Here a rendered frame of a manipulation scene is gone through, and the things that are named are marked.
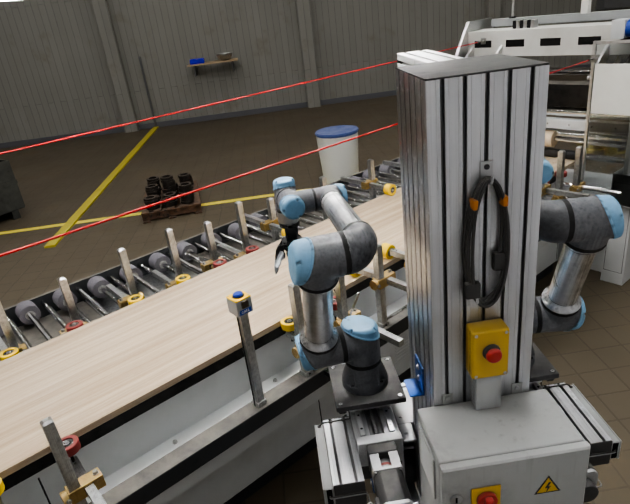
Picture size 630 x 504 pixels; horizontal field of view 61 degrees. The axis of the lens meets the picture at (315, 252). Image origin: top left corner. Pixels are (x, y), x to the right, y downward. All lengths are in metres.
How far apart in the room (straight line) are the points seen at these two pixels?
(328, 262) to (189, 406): 1.26
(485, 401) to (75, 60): 12.89
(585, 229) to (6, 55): 13.44
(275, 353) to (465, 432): 1.36
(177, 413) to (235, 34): 11.28
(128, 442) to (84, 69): 11.85
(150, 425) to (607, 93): 3.50
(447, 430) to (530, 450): 0.18
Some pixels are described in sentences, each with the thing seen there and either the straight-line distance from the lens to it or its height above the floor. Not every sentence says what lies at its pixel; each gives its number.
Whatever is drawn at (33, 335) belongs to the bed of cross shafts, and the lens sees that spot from 3.37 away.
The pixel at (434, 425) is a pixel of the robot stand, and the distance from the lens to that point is 1.39.
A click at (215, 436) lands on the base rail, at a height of 0.70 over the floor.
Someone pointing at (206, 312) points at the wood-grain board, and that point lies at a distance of 2.66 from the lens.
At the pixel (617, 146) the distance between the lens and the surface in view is 4.31.
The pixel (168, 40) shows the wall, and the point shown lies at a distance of 13.21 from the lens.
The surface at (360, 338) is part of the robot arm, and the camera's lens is 1.66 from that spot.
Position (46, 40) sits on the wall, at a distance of 13.85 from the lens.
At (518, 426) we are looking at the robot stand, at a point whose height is 1.23.
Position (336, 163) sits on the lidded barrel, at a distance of 6.94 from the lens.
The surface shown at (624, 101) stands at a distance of 4.23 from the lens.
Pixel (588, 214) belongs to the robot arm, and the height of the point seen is 1.62.
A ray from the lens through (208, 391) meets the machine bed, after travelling 2.43.
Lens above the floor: 2.18
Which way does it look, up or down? 25 degrees down
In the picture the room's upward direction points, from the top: 7 degrees counter-clockwise
